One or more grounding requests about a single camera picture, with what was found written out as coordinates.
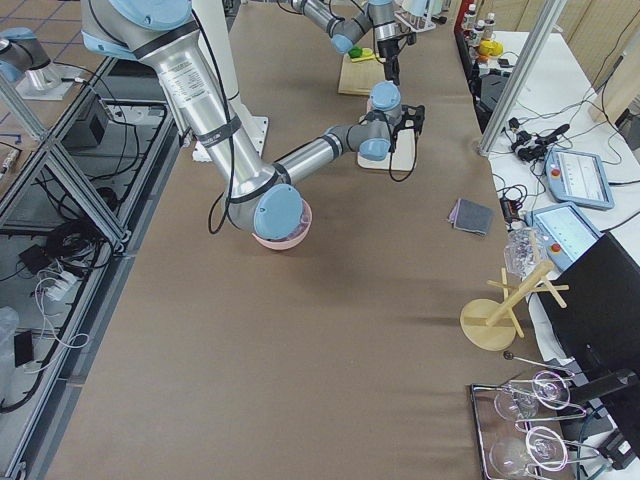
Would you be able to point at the wine glass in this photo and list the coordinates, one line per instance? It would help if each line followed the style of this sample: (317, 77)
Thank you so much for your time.
(523, 399)
(540, 451)

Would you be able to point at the clear crumpled plastic bag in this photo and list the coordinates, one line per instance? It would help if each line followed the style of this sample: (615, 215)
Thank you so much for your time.
(524, 251)

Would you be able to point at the lower blue teach pendant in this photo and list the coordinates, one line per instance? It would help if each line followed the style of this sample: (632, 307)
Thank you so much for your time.
(567, 232)

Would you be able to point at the metal glass rack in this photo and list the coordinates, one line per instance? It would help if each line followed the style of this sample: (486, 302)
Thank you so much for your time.
(517, 426)

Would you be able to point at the green toy vegetable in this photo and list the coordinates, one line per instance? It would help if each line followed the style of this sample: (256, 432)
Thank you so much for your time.
(355, 52)

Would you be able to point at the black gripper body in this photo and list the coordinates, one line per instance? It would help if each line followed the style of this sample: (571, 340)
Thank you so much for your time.
(386, 50)
(398, 126)

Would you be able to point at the second grey robot base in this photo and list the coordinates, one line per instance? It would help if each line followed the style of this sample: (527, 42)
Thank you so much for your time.
(26, 65)

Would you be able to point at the wooden cutting board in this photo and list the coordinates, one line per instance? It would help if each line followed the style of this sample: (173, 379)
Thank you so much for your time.
(359, 78)

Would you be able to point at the upper blue teach pendant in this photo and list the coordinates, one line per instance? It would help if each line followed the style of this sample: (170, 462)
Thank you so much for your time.
(578, 177)

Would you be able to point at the black monitor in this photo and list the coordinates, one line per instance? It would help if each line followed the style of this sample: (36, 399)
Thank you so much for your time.
(599, 327)

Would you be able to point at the aluminium frame post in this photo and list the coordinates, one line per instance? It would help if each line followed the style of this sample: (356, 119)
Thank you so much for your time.
(536, 40)

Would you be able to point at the white rabbit tray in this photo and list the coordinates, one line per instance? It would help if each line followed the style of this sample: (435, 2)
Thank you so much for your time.
(401, 161)

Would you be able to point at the white wire rack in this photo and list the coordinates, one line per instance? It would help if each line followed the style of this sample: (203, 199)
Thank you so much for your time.
(416, 15)

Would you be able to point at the yellow toy fruit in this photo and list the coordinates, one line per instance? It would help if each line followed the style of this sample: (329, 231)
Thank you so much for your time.
(490, 48)

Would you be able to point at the grey folded cloth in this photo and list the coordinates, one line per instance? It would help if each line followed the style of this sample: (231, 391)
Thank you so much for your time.
(471, 217)

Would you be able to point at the large pink mixing bowl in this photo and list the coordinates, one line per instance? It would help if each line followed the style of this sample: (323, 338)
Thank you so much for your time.
(295, 238)

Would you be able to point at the upper wine glass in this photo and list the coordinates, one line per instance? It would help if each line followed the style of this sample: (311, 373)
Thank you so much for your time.
(523, 399)

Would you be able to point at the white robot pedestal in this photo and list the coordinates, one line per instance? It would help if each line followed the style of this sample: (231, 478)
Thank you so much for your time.
(215, 28)

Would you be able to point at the small black box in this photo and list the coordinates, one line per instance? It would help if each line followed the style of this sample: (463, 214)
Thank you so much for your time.
(23, 348)

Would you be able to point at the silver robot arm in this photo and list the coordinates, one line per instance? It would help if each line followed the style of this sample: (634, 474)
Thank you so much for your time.
(260, 197)
(345, 33)

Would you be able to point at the wooden mug tree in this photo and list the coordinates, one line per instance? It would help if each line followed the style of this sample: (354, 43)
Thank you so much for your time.
(493, 325)

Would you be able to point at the lower wine glass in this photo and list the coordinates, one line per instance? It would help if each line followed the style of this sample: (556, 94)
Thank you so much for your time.
(540, 451)

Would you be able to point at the blue teach pendant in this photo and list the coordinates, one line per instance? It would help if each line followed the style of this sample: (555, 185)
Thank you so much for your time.
(578, 177)
(567, 232)

